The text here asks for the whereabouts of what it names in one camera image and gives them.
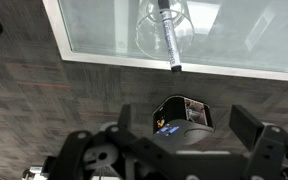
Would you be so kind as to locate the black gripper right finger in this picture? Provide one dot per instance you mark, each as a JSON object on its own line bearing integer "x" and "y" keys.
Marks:
{"x": 245, "y": 125}

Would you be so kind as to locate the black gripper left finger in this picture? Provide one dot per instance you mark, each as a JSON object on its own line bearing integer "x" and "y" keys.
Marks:
{"x": 125, "y": 116}

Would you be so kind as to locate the white marker with black cap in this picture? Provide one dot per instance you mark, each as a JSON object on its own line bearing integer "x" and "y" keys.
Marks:
{"x": 170, "y": 36}

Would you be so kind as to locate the colourless clear cup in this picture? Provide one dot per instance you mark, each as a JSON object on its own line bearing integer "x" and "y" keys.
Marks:
{"x": 149, "y": 36}

